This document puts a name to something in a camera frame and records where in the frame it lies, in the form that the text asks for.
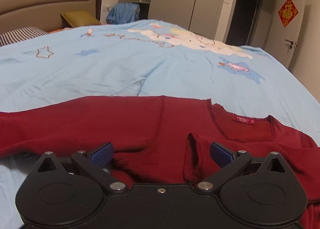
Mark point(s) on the olive green pillow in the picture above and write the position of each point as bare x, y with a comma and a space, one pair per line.
79, 18

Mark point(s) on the white bedroom door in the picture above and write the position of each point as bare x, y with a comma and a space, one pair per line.
285, 29

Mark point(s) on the dark red long-sleeve shirt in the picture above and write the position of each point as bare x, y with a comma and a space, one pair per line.
156, 139

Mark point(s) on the brown beige bed headboard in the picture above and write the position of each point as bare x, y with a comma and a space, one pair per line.
43, 14

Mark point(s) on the checkered red white pillow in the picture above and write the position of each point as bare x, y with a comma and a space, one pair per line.
20, 34

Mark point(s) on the light blue cartoon bedsheet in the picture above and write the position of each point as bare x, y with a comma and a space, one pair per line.
148, 58

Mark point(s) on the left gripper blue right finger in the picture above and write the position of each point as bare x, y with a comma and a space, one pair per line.
232, 164

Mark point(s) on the blue garment on chair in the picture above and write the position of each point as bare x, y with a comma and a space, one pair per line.
123, 13

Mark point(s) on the red fu character decoration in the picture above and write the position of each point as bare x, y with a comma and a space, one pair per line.
287, 12

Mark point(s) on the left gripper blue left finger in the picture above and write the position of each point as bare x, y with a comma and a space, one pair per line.
91, 164

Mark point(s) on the black door handle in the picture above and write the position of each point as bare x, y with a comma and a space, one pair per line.
290, 44

